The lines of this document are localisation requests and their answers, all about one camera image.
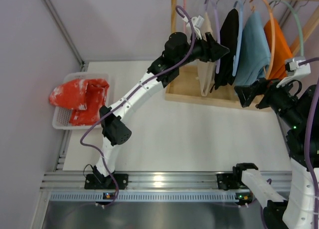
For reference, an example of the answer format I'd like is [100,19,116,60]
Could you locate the beige trousers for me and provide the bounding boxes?
[197,12,215,96]

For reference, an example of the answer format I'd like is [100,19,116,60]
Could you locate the purple hanger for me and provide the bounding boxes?
[203,0,223,74]

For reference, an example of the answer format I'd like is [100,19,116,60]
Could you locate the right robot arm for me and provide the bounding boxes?
[233,79,319,229]

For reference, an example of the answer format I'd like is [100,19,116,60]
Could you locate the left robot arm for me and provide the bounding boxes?
[93,32,229,184]

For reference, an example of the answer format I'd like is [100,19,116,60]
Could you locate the blue hanger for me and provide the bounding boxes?
[232,0,246,77]

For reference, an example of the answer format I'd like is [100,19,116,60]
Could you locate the black trousers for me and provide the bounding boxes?
[209,8,239,93]

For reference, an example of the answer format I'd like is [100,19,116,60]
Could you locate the light blue trousers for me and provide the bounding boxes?
[234,11,271,86]

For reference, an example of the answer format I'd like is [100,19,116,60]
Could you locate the orange trousers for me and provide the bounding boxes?
[268,18,293,79]

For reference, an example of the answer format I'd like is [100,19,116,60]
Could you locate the orange hanger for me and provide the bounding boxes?
[248,0,285,79]

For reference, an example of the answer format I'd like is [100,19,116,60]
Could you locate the pink hanger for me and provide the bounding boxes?
[183,0,186,33]

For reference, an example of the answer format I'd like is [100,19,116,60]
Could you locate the wooden clothes rack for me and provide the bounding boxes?
[165,0,319,109]

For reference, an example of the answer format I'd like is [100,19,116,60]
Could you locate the red white cloth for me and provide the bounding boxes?
[49,78,109,126]

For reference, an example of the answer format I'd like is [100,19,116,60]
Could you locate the white plastic basket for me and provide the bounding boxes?
[52,72,109,130]

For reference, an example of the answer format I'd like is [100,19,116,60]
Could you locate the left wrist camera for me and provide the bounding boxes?
[183,15,204,39]

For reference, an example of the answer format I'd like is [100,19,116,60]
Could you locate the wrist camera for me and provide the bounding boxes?
[276,56,311,88]
[183,15,204,39]

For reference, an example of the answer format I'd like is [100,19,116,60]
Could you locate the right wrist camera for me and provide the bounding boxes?
[276,56,311,88]

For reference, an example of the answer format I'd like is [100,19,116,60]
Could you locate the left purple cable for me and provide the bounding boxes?
[80,5,195,207]

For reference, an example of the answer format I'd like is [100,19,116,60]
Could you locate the purple cable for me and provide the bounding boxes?
[80,5,195,207]
[259,58,319,229]

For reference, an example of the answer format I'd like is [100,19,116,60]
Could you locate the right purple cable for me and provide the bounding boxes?
[259,58,319,229]

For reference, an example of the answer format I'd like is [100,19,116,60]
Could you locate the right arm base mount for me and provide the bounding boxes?
[216,173,240,191]

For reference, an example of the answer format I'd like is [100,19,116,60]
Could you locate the aluminium rail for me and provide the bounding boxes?
[41,171,292,191]

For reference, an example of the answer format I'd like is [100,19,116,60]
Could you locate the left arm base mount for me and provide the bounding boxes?
[84,174,129,190]

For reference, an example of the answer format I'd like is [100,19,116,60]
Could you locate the grey cable duct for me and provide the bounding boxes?
[50,191,239,203]

